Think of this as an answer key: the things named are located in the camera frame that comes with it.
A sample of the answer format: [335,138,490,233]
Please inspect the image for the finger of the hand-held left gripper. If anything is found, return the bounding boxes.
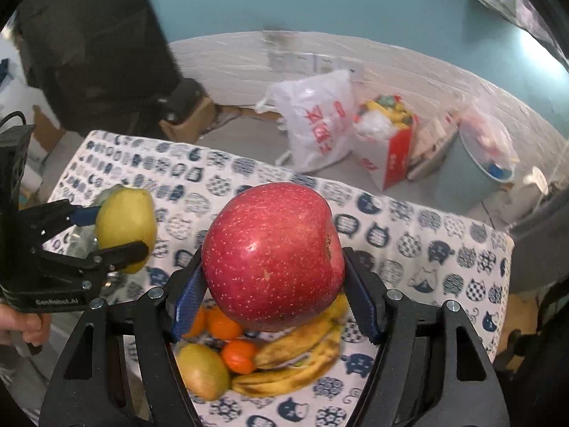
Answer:
[33,240,150,296]
[18,199,102,250]

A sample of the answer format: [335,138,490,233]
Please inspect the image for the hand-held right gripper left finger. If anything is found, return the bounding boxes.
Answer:
[40,249,205,427]

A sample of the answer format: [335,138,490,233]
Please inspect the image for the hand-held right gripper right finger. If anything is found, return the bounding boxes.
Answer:
[342,247,512,427]

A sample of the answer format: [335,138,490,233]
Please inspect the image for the orange mandarin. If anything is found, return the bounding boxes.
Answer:
[208,307,244,339]
[221,339,259,375]
[182,306,208,339]

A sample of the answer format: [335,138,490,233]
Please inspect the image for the yellow lemon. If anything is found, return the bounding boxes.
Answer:
[95,187,158,274]

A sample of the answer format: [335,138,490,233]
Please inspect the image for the red apple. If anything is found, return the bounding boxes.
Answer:
[201,182,346,332]

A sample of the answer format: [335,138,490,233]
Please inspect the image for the person's left hand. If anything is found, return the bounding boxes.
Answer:
[0,305,46,348]

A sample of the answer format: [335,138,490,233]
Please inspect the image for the spotted yellow banana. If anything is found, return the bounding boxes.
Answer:
[230,336,342,396]
[252,292,350,370]

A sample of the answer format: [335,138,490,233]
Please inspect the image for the cat print tablecloth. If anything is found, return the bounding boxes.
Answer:
[47,130,515,427]

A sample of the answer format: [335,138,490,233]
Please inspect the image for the brown cardboard box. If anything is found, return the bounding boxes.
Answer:
[160,98,218,145]

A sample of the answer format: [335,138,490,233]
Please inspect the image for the red white carton box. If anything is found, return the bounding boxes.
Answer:
[353,93,421,190]

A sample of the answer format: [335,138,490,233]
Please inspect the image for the black cylindrical device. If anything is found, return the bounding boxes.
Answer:
[155,78,209,127]

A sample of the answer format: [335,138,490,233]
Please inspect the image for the light blue bin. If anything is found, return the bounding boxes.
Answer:
[433,118,519,214]

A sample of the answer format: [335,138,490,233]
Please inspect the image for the flat cardboard pieces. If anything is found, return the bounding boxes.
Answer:
[406,109,461,181]

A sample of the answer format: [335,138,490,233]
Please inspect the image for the crumpled white bag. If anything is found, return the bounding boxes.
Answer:
[356,109,392,139]

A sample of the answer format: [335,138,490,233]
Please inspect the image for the dark grey object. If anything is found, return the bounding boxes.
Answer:
[509,187,569,296]

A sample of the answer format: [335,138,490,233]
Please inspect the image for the white plastic bag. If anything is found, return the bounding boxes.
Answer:
[254,69,358,174]

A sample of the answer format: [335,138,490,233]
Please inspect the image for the yellow snack wrapper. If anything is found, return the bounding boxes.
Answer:
[365,94,416,127]

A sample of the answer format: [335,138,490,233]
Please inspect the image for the clear plastic bin bag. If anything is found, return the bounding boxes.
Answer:
[458,98,521,179]

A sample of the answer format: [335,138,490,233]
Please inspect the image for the white plastic object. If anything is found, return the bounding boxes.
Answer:
[516,167,551,205]

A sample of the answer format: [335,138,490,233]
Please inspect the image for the grey patterned curtain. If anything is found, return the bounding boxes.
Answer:
[433,0,569,63]

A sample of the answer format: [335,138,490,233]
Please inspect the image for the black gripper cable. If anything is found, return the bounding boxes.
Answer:
[0,110,27,131]

